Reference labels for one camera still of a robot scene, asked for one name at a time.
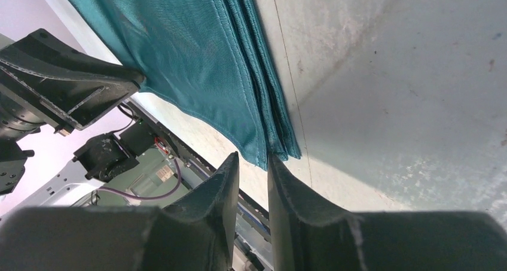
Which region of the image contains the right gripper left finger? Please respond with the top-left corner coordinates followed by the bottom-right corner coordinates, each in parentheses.
top-left (1, 153), bottom-right (239, 270)

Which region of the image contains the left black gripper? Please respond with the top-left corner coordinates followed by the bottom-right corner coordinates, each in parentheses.
top-left (1, 29), bottom-right (145, 195)

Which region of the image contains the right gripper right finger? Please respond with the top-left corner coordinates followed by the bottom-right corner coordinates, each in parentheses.
top-left (268, 156), bottom-right (506, 270)

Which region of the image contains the teal satin napkin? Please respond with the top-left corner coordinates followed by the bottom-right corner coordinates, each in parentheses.
top-left (68, 0), bottom-right (301, 169)

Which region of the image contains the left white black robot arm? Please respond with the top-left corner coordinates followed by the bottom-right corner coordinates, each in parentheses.
top-left (1, 29), bottom-right (145, 208)

